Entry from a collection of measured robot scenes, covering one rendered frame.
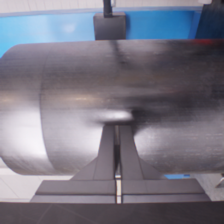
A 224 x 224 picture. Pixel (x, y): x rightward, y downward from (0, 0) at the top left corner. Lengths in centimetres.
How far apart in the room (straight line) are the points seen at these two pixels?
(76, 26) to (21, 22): 19
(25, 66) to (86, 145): 11
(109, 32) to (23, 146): 41
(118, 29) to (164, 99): 38
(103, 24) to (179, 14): 26
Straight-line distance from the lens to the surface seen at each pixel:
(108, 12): 48
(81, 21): 61
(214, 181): 66
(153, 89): 17
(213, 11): 52
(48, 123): 18
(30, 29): 67
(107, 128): 15
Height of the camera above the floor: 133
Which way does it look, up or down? 1 degrees up
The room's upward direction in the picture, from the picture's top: 91 degrees counter-clockwise
